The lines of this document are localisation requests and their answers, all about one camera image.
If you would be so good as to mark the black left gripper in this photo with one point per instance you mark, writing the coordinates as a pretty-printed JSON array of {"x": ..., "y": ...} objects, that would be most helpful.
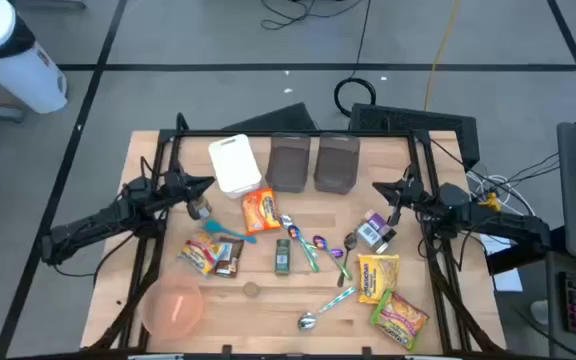
[{"x": 175, "y": 186}]

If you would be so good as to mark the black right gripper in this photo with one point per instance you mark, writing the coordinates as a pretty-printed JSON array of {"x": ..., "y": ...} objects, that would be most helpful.
[{"x": 413, "y": 191}]

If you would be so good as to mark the teal plastic spoon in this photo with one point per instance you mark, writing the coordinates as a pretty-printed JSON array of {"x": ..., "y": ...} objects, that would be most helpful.
[{"x": 218, "y": 229}]

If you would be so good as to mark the yellow red ramen packet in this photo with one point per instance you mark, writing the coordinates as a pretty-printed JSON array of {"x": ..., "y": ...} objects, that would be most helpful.
[{"x": 199, "y": 251}]

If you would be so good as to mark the orange ramen noodle packet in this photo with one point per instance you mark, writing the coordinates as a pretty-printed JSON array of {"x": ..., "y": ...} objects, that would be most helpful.
[{"x": 261, "y": 211}]

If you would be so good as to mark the brown snack bar packet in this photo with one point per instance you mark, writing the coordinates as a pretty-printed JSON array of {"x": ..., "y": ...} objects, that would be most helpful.
[{"x": 230, "y": 257}]

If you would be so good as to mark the small purple iridescent spoon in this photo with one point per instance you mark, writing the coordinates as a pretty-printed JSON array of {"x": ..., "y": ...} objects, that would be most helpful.
[{"x": 336, "y": 253}]

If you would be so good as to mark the green spice jar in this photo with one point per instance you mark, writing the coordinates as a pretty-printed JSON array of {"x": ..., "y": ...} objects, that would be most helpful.
[{"x": 282, "y": 257}]

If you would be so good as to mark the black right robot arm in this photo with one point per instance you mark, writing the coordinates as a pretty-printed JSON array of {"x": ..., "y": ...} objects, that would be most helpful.
[{"x": 508, "y": 221}]

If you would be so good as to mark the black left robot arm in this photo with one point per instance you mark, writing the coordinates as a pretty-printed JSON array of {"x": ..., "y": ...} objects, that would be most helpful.
[{"x": 93, "y": 222}]

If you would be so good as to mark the white plastic bin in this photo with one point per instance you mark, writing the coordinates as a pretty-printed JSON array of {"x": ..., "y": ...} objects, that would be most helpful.
[{"x": 234, "y": 167}]

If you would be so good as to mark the large purple-lid spice jar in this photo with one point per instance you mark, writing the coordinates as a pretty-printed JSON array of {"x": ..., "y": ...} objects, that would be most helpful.
[{"x": 375, "y": 231}]

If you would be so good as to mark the translucent grey plastic bin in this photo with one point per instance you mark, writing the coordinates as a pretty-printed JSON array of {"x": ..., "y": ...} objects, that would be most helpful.
[
  {"x": 288, "y": 162},
  {"x": 337, "y": 162}
]

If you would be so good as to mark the plain dark silver spoon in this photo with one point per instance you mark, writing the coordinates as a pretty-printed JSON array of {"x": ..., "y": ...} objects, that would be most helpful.
[{"x": 350, "y": 241}]

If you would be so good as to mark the black mesh computer case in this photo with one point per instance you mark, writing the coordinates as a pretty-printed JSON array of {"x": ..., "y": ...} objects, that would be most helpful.
[{"x": 418, "y": 122}]

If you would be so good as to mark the yellow ramen noodle packet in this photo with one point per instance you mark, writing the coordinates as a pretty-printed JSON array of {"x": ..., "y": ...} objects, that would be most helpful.
[{"x": 378, "y": 277}]

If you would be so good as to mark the black wedge-shaped box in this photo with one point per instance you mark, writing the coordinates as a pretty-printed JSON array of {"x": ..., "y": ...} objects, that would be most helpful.
[{"x": 283, "y": 120}]

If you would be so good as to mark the small cork-lid saffron jar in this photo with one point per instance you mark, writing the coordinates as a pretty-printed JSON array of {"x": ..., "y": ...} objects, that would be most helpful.
[{"x": 251, "y": 289}]

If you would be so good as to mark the pink translucent plastic bowl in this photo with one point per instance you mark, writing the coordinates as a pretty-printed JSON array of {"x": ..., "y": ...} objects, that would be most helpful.
[{"x": 170, "y": 306}]

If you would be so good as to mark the green-edged ramen noodle packet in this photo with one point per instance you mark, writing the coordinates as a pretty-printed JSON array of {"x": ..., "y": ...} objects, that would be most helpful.
[{"x": 399, "y": 320}]

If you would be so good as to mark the white paper sheet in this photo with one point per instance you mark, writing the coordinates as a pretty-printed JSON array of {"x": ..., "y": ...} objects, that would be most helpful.
[{"x": 510, "y": 281}]

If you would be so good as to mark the white computer mouse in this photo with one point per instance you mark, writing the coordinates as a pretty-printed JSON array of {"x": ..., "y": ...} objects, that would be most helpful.
[{"x": 540, "y": 312}]

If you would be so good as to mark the white trash can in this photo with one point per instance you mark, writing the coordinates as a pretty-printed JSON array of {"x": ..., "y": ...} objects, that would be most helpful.
[{"x": 18, "y": 75}]

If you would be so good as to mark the black metal table frame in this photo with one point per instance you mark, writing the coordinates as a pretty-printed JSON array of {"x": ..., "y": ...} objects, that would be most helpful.
[{"x": 385, "y": 133}]

